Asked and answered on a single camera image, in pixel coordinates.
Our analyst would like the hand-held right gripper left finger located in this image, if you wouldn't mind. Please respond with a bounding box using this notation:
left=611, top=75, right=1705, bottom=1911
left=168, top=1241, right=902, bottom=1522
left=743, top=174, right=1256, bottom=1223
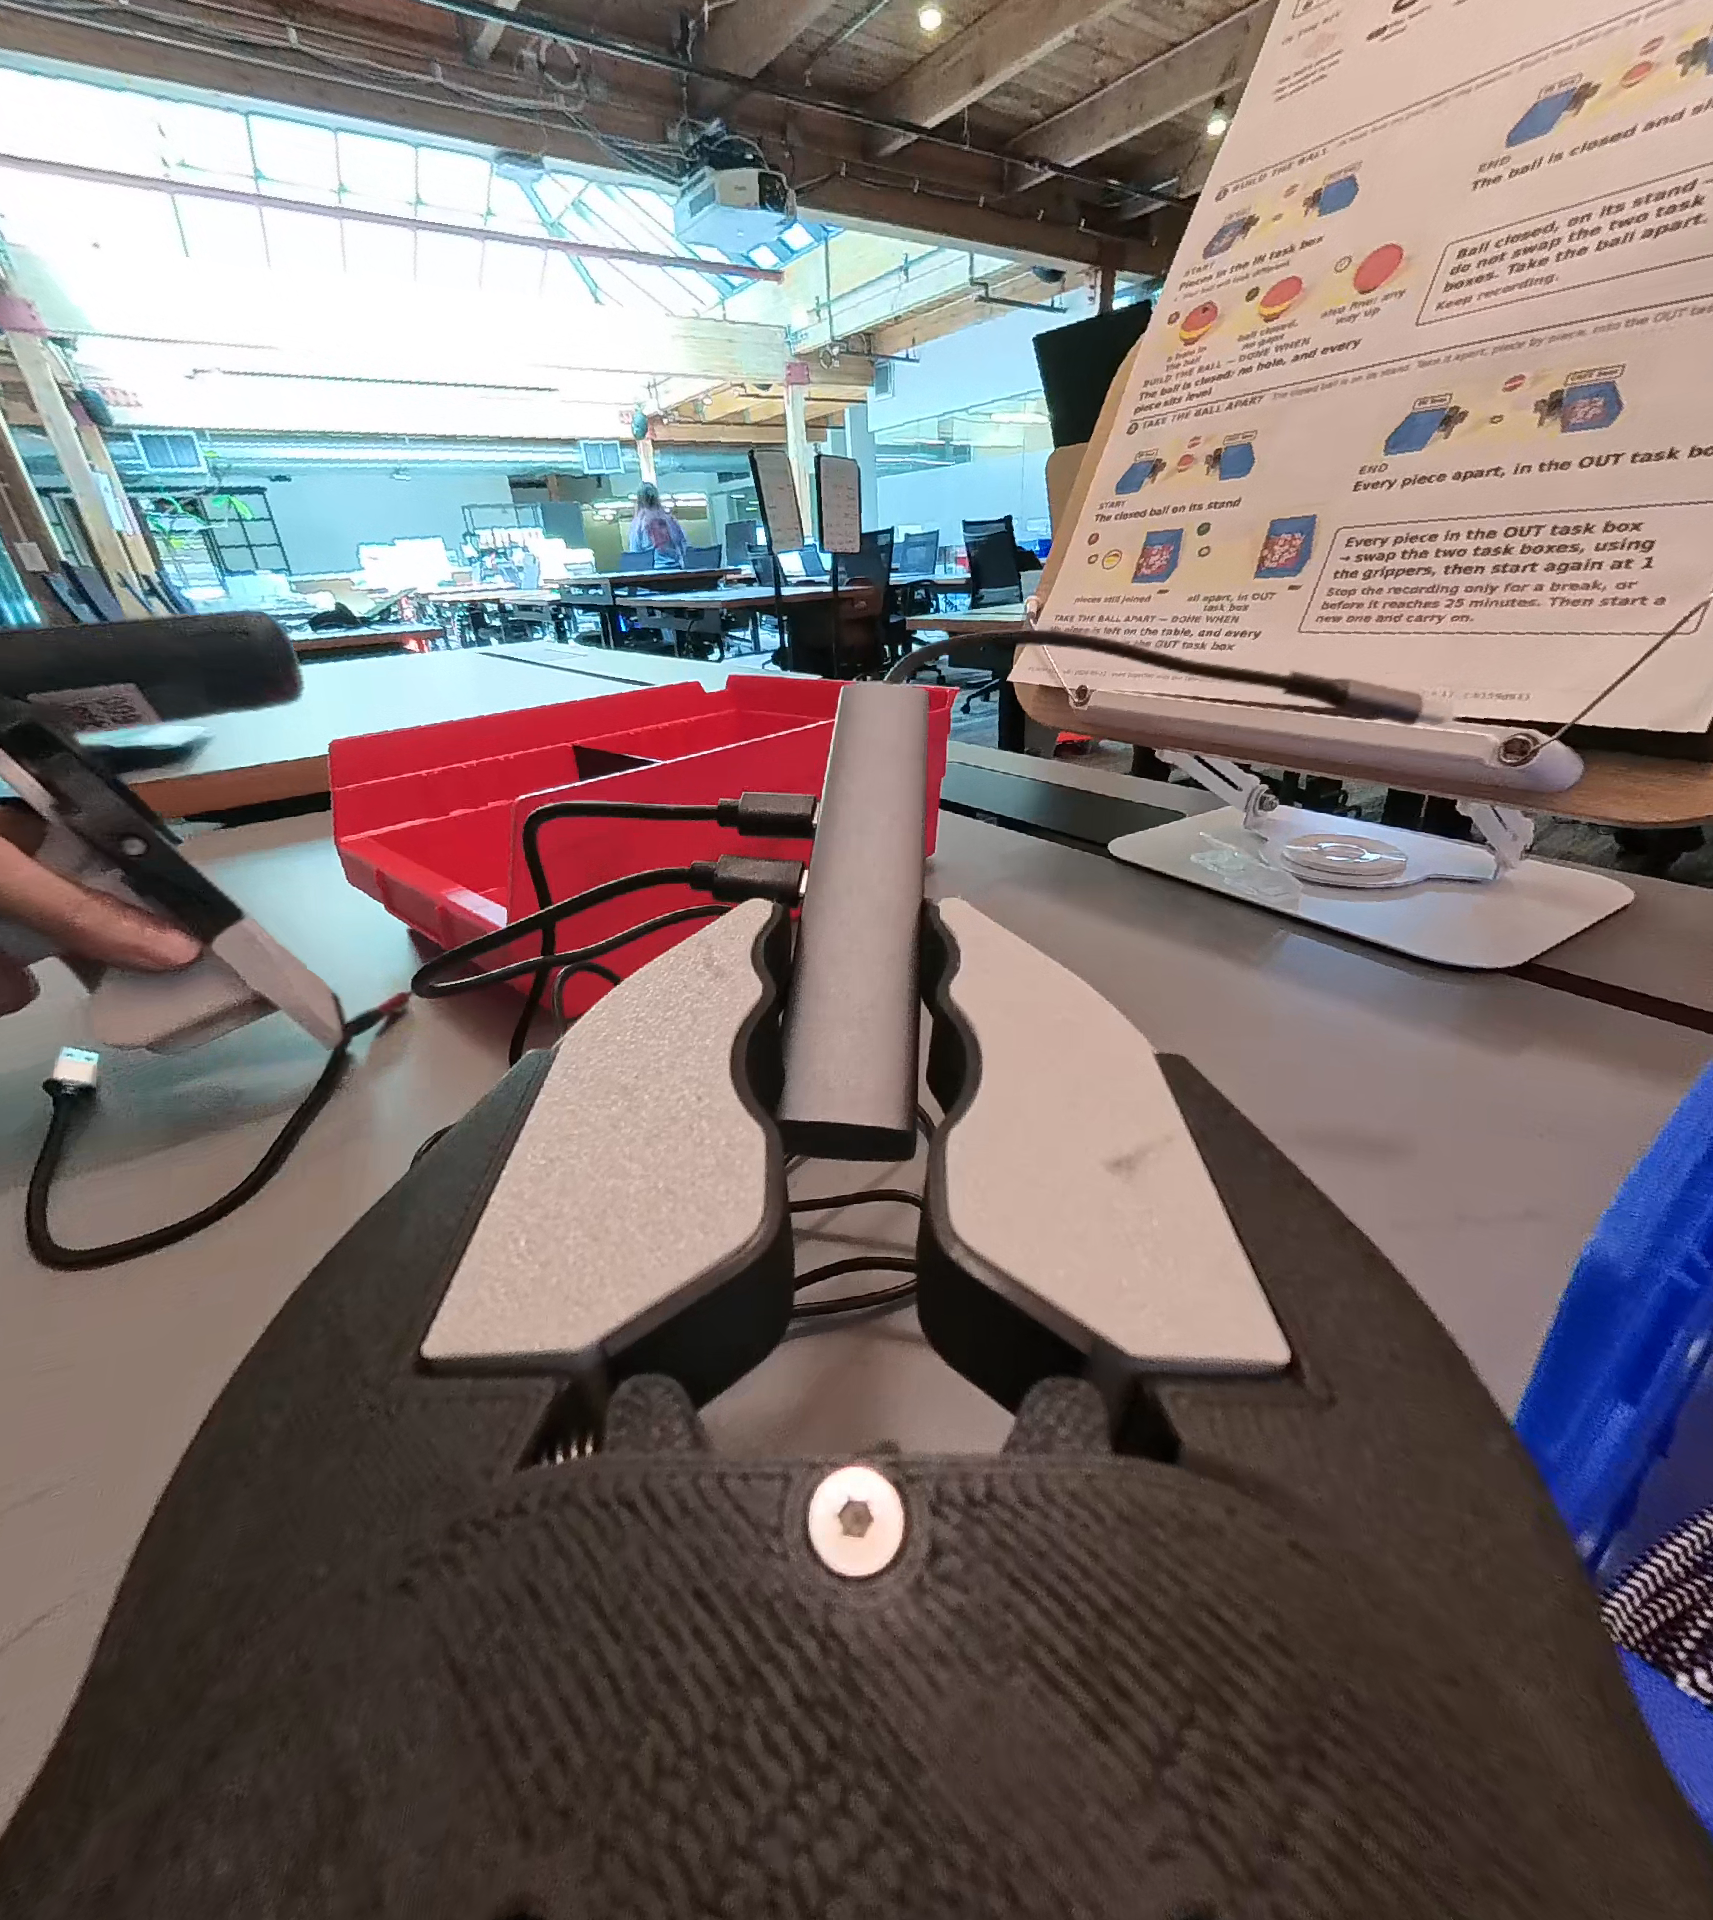
left=418, top=897, right=798, bottom=1405

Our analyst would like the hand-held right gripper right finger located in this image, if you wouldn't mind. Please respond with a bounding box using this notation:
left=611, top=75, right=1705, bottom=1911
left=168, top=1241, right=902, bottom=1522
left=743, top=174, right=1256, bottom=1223
left=919, top=895, right=1297, bottom=1413

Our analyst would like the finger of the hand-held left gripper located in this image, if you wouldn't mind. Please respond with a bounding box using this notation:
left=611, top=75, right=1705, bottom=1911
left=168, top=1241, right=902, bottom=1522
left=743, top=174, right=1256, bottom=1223
left=0, top=734, right=347, bottom=1048

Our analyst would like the red plastic bin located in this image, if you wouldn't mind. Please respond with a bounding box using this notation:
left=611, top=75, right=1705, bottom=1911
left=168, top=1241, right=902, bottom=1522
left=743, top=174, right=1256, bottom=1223
left=328, top=675, right=960, bottom=1023

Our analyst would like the black usb-c cable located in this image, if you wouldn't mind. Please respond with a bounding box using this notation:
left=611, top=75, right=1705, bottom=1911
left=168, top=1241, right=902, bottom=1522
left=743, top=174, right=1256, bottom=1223
left=409, top=852, right=931, bottom=1322
left=21, top=997, right=407, bottom=1272
left=514, top=790, right=818, bottom=1053

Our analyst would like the grey usb hub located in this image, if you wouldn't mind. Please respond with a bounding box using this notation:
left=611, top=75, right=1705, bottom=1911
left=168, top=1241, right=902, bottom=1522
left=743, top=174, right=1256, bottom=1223
left=778, top=683, right=960, bottom=1160

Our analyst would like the green plant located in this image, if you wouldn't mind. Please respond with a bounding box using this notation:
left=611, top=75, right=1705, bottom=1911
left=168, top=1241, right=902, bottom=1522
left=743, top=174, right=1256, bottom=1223
left=142, top=494, right=257, bottom=580

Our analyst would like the wooden table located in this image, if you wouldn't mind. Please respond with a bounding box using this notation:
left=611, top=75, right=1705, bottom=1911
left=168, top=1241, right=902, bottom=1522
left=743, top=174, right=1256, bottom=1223
left=556, top=562, right=858, bottom=671

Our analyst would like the blue plastic bin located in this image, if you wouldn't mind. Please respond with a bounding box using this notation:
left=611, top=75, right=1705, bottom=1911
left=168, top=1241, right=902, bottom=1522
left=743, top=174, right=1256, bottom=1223
left=1513, top=937, right=1713, bottom=1920

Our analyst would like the ceiling projector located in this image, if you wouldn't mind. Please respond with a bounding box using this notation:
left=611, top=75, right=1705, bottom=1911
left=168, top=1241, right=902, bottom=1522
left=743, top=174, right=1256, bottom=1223
left=673, top=163, right=798, bottom=258

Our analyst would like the printed instruction sheet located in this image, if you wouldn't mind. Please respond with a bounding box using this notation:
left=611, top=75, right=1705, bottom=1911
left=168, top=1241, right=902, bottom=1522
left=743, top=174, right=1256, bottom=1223
left=1013, top=0, right=1713, bottom=738

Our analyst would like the dark hub cable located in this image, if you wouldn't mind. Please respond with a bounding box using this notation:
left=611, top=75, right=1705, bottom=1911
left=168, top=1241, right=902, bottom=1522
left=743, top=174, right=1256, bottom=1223
left=887, top=631, right=1425, bottom=723

